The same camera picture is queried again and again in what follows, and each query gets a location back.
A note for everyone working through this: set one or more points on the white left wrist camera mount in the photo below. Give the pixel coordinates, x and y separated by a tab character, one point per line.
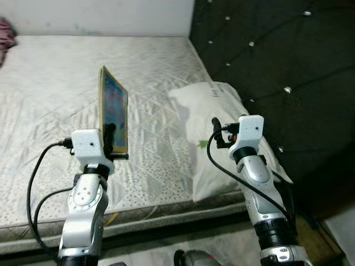
87	148

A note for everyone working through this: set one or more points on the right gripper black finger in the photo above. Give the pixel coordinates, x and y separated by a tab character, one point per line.
217	127

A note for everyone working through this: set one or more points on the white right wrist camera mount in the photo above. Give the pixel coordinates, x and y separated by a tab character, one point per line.
248	133

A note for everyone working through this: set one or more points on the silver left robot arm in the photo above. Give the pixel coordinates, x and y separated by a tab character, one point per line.
83	216

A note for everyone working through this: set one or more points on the purple printed blanket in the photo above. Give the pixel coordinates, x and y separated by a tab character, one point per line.
5	41

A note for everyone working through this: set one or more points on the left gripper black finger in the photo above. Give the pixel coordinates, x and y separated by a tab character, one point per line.
110	138

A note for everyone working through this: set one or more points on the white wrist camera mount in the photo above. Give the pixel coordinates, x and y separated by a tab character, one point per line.
87	148
248	133

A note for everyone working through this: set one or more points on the white quilted mattress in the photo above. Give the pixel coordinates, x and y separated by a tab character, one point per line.
55	88

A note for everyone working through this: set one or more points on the dark right robot leg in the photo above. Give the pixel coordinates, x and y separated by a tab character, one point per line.
199	259

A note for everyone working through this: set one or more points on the dark bed frame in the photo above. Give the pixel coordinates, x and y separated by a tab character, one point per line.
166	230

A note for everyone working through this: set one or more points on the colourful yellow-edged book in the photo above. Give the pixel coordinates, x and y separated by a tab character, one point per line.
113	102

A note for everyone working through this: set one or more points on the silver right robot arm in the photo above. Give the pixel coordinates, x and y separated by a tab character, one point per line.
263	194

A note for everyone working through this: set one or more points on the white pillow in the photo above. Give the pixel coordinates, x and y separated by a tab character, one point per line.
211	105

